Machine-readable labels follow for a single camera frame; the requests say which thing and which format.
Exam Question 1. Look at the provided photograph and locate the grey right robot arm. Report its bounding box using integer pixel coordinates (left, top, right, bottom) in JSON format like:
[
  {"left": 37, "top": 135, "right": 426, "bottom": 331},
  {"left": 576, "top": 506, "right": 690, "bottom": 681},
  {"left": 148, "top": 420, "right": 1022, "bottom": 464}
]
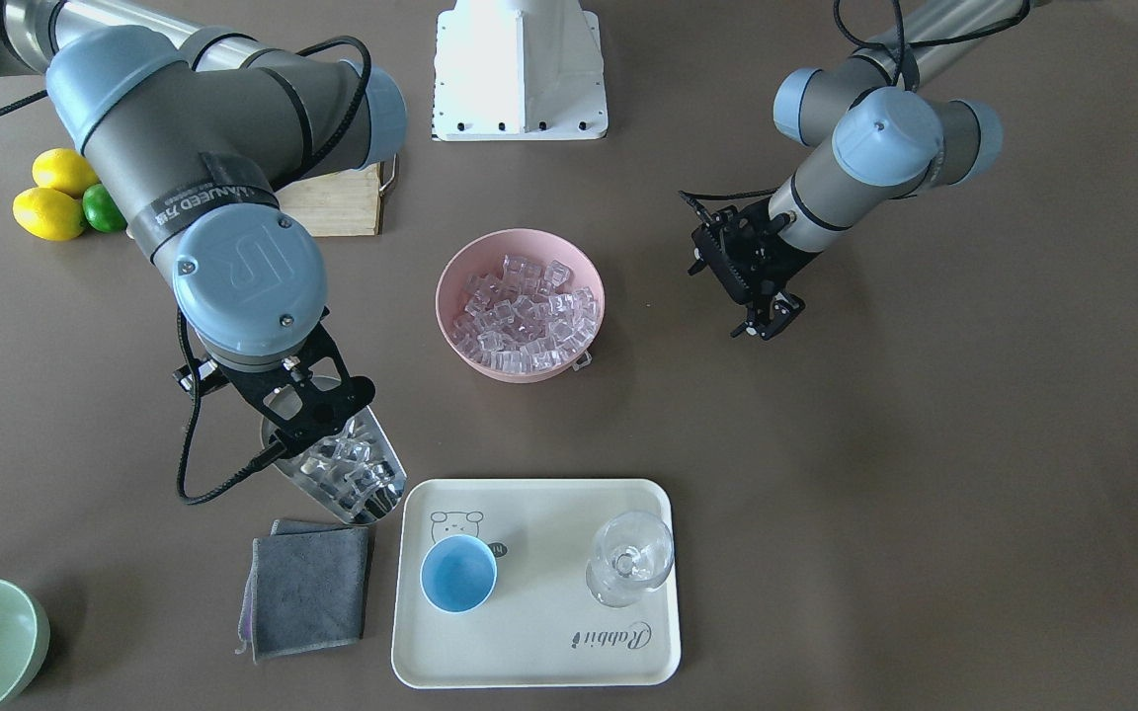
[{"left": 0, "top": 1, "right": 407, "bottom": 468}]

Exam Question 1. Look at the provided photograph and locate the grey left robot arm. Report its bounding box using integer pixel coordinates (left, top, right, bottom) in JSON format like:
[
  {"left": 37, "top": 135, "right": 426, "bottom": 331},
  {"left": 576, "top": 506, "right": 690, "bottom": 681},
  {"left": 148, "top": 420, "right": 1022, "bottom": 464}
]
[{"left": 684, "top": 1, "right": 1033, "bottom": 341}]

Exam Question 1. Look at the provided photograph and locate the grey folded cloth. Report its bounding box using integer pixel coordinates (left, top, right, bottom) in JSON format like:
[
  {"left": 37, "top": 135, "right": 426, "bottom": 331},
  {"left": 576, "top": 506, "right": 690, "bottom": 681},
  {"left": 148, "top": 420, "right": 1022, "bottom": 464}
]
[{"left": 236, "top": 518, "right": 371, "bottom": 663}]

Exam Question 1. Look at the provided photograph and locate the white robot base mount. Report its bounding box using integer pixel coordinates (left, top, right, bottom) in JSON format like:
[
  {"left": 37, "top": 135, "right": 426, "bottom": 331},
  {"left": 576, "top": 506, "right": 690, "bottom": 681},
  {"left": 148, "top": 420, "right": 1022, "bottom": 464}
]
[{"left": 431, "top": 1, "right": 610, "bottom": 141}]

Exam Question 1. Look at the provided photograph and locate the yellow lemon upper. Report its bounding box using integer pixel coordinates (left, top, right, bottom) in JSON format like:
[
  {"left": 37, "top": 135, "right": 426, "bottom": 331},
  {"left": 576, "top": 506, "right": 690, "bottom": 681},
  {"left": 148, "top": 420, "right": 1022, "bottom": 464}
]
[{"left": 31, "top": 148, "right": 100, "bottom": 199}]

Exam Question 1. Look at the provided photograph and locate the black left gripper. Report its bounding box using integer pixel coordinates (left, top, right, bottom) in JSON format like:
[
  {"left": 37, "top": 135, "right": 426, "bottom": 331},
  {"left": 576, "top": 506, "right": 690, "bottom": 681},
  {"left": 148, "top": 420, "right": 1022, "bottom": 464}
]
[{"left": 687, "top": 197, "right": 816, "bottom": 341}]

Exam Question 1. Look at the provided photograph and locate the bamboo cutting board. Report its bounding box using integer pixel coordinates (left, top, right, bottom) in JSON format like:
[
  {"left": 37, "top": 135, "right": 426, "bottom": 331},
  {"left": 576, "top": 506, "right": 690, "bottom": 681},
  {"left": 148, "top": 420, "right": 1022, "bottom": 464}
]
[{"left": 277, "top": 157, "right": 398, "bottom": 237}]

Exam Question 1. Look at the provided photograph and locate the yellow lemon lower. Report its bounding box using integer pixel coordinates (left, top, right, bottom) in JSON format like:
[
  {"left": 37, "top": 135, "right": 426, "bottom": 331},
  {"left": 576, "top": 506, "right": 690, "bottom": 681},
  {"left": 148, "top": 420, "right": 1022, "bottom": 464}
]
[{"left": 13, "top": 188, "right": 86, "bottom": 242}]

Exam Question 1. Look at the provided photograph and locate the clear ice cubes pile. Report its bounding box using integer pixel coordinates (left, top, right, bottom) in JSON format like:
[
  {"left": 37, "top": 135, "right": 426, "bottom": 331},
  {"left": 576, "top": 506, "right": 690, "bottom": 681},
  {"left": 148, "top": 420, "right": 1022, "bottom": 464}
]
[{"left": 446, "top": 255, "right": 605, "bottom": 378}]

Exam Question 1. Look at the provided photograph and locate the steel ice scoop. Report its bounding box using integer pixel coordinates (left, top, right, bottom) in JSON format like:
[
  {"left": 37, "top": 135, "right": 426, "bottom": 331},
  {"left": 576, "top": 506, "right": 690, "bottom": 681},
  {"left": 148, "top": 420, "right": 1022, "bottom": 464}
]
[{"left": 259, "top": 405, "right": 406, "bottom": 524}]

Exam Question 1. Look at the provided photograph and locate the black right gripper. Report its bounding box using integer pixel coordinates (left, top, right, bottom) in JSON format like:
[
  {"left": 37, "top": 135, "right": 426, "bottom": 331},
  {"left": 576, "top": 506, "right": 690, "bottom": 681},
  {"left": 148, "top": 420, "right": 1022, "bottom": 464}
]
[{"left": 173, "top": 321, "right": 376, "bottom": 456}]

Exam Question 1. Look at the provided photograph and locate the yellow lemon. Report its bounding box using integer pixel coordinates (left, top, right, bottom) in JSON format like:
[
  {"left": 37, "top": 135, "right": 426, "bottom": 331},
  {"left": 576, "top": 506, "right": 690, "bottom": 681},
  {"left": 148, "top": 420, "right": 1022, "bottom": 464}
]
[
  {"left": 13, "top": 188, "right": 86, "bottom": 242},
  {"left": 31, "top": 148, "right": 100, "bottom": 199}
]

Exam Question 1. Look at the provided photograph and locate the clear wine glass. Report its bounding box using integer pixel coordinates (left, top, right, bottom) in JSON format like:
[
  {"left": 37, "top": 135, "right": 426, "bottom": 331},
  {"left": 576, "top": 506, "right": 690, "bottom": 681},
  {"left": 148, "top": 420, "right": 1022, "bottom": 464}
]
[{"left": 584, "top": 512, "right": 676, "bottom": 607}]

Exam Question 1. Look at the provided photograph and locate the pink bowl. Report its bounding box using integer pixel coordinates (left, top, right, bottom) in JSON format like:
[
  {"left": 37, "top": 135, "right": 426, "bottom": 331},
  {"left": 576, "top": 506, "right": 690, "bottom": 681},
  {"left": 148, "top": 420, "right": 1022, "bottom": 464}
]
[{"left": 437, "top": 229, "right": 607, "bottom": 383}]

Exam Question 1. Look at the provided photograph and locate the green lime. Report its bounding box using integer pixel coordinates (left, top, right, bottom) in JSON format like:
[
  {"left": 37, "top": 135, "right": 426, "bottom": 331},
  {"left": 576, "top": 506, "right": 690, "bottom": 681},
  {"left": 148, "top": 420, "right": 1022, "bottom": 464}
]
[{"left": 81, "top": 182, "right": 127, "bottom": 233}]

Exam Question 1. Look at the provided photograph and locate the blue cup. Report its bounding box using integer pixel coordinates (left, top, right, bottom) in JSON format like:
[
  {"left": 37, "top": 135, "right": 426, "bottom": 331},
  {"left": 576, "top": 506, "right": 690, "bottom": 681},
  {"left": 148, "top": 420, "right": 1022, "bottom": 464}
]
[{"left": 419, "top": 535, "right": 498, "bottom": 615}]

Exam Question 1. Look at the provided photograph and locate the cream serving tray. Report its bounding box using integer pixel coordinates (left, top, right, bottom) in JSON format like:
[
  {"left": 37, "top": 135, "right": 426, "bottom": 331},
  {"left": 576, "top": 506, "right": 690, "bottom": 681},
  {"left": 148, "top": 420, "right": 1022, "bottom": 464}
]
[{"left": 391, "top": 478, "right": 682, "bottom": 689}]

